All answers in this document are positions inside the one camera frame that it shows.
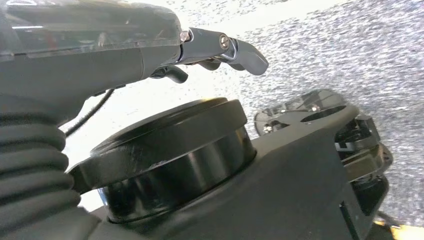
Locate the yellow floor tape rectangle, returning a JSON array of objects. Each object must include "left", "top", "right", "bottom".
[{"left": 373, "top": 219, "right": 424, "bottom": 240}]

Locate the grey robot body shell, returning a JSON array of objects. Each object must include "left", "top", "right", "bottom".
[{"left": 79, "top": 105, "right": 394, "bottom": 240}]

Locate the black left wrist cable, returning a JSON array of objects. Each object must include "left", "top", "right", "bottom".
[{"left": 63, "top": 87, "right": 116, "bottom": 138}]

